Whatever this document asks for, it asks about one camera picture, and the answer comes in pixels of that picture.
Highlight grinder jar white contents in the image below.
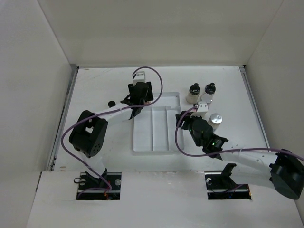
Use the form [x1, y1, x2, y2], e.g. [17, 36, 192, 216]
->
[186, 83, 200, 104]

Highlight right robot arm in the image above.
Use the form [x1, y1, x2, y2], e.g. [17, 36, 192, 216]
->
[175, 107, 304, 200]

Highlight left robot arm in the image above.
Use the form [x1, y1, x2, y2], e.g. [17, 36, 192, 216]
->
[68, 81, 154, 190]

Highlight blue label silver cap bottle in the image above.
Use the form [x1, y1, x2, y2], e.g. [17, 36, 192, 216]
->
[208, 113, 223, 131]

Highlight white divided organizer tray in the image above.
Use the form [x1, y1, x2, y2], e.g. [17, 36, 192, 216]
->
[133, 92, 181, 155]

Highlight dark spice bottle far left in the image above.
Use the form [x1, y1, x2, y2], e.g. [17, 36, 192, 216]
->
[108, 101, 116, 108]

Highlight blue label bottle near grinders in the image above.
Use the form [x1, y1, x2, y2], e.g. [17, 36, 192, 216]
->
[201, 94, 213, 104]

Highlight grinder jar right black top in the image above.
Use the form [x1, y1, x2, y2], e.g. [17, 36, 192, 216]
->
[204, 83, 216, 98]

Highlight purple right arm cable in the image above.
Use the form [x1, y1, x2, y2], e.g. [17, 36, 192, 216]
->
[174, 107, 304, 164]

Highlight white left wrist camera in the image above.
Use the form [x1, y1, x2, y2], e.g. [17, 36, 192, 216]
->
[132, 71, 146, 85]

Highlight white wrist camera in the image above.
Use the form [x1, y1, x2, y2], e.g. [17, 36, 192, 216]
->
[132, 71, 146, 85]
[194, 101, 209, 117]

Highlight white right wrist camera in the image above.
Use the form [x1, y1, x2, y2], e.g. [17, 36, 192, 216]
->
[194, 101, 209, 117]

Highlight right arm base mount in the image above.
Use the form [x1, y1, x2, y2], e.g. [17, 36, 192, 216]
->
[204, 163, 251, 200]

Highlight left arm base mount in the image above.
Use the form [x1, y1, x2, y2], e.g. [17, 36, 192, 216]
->
[73, 172, 122, 201]

